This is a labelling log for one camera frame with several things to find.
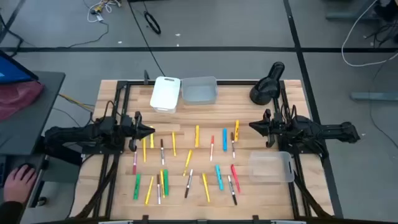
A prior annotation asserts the yellow cable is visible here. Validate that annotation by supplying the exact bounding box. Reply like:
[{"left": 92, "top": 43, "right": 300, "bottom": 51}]
[{"left": 58, "top": 93, "right": 96, "bottom": 113}]

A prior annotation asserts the slim red marker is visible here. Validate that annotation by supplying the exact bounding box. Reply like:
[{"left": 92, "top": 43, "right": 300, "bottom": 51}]
[{"left": 230, "top": 164, "right": 242, "bottom": 194}]

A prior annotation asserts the black cable coil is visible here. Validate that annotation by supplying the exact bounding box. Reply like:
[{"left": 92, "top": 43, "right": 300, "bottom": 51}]
[{"left": 143, "top": 11, "right": 162, "bottom": 35}]

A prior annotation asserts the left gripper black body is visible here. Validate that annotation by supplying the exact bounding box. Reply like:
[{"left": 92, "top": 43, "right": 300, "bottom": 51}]
[{"left": 124, "top": 111, "right": 143, "bottom": 152}]

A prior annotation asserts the person's forearm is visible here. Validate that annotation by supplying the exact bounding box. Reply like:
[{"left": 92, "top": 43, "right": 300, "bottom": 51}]
[{"left": 0, "top": 200, "right": 25, "bottom": 224}]

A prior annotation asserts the grey plastic bin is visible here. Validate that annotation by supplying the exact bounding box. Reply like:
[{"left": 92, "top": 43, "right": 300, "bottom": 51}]
[{"left": 181, "top": 76, "right": 218, "bottom": 106}]

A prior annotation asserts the clear plastic bin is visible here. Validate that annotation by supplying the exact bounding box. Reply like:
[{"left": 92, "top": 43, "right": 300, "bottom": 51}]
[{"left": 248, "top": 151, "right": 295, "bottom": 184}]

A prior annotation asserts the black hanging cable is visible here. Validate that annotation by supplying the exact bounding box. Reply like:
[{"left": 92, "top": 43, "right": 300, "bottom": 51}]
[{"left": 127, "top": 0, "right": 166, "bottom": 78}]

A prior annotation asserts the person's hand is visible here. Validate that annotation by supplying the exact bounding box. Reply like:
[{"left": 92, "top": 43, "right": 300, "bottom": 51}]
[{"left": 2, "top": 164, "right": 39, "bottom": 205}]

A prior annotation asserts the black desk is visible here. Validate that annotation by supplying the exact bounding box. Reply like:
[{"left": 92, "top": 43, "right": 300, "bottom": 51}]
[{"left": 0, "top": 70, "right": 67, "bottom": 156}]

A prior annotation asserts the black caster wheel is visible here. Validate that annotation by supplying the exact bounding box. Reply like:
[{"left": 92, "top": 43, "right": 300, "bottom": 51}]
[{"left": 35, "top": 195, "right": 49, "bottom": 208}]

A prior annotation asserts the green highlighter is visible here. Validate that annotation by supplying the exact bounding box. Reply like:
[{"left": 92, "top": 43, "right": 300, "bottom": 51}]
[
  {"left": 133, "top": 173, "right": 142, "bottom": 201},
  {"left": 163, "top": 169, "right": 170, "bottom": 197}
]

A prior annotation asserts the black desk lamp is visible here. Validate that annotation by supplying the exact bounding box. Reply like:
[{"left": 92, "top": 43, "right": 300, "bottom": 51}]
[{"left": 249, "top": 61, "right": 285, "bottom": 106}]

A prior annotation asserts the white cable bundle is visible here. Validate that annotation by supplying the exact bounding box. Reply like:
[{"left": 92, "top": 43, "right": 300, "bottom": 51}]
[{"left": 86, "top": 0, "right": 123, "bottom": 24}]

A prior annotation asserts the white plastic bin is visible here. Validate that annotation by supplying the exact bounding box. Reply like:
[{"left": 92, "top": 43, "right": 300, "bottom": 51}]
[{"left": 149, "top": 76, "right": 182, "bottom": 114}]

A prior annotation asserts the white floor cable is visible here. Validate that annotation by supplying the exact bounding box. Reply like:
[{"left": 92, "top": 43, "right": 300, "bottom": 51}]
[{"left": 341, "top": 0, "right": 398, "bottom": 68}]

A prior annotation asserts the grey desk foot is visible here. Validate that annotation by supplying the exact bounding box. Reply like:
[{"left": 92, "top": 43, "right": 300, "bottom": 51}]
[
  {"left": 350, "top": 83, "right": 398, "bottom": 102},
  {"left": 325, "top": 0, "right": 385, "bottom": 21}
]

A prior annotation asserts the red cloth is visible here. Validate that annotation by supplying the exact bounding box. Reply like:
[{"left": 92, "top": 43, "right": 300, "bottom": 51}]
[{"left": 0, "top": 80, "right": 45, "bottom": 121}]

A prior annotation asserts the black cable tangle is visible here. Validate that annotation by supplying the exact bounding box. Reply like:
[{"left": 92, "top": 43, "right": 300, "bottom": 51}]
[{"left": 363, "top": 0, "right": 398, "bottom": 48}]

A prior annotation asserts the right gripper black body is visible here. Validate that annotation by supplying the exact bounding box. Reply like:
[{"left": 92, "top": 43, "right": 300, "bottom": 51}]
[{"left": 263, "top": 108, "right": 285, "bottom": 149}]

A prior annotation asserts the laptop with blue screen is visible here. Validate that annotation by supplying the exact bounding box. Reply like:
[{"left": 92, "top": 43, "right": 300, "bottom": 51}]
[{"left": 0, "top": 49, "right": 40, "bottom": 85}]

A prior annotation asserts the black and white marker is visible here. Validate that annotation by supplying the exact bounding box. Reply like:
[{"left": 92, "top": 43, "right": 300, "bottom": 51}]
[
  {"left": 183, "top": 169, "right": 194, "bottom": 199},
  {"left": 227, "top": 174, "right": 238, "bottom": 207}
]

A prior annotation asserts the turquoise highlighter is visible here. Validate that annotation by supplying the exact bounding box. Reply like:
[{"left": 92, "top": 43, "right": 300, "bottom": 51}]
[{"left": 215, "top": 164, "right": 224, "bottom": 191}]

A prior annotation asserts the thin black floor cable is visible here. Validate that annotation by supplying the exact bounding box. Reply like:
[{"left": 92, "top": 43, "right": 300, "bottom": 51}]
[
  {"left": 368, "top": 52, "right": 398, "bottom": 150},
  {"left": 60, "top": 21, "right": 109, "bottom": 50}
]

